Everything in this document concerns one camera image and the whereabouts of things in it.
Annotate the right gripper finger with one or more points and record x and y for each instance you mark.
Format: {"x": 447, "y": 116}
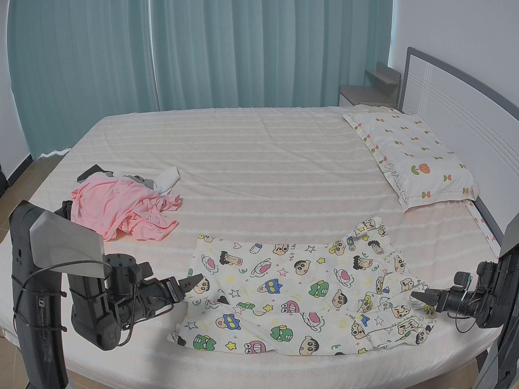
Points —
{"x": 427, "y": 294}
{"x": 427, "y": 303}

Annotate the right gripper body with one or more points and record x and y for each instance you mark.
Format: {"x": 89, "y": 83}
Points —
{"x": 450, "y": 301}

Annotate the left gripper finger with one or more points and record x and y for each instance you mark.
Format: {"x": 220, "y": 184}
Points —
{"x": 187, "y": 291}
{"x": 191, "y": 280}

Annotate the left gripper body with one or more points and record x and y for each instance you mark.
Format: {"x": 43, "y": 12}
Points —
{"x": 172, "y": 290}

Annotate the white printed pyjama top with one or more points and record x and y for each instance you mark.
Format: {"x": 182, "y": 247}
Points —
{"x": 292, "y": 290}

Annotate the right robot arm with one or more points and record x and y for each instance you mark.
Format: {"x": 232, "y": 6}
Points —
{"x": 502, "y": 298}

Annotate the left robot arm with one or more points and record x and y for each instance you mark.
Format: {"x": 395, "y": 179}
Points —
{"x": 40, "y": 298}

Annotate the bed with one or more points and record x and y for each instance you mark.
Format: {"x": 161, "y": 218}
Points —
{"x": 263, "y": 156}

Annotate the pink garment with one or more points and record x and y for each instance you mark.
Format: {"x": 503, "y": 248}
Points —
{"x": 113, "y": 205}

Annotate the white garment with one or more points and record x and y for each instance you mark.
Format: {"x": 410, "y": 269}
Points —
{"x": 168, "y": 178}

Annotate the grey garment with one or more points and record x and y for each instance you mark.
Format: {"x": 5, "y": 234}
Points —
{"x": 140, "y": 180}

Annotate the white printed pillow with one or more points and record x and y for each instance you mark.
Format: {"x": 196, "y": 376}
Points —
{"x": 413, "y": 156}

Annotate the grey bedside table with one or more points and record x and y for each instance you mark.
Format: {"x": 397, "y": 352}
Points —
{"x": 369, "y": 93}

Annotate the blue-green curtain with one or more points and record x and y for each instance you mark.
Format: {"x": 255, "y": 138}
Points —
{"x": 81, "y": 55}
{"x": 263, "y": 35}

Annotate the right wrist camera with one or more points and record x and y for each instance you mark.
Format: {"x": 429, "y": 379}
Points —
{"x": 462, "y": 280}

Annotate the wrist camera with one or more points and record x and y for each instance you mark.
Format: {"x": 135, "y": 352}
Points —
{"x": 144, "y": 272}
{"x": 462, "y": 280}

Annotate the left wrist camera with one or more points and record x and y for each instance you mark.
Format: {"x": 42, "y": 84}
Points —
{"x": 144, "y": 272}

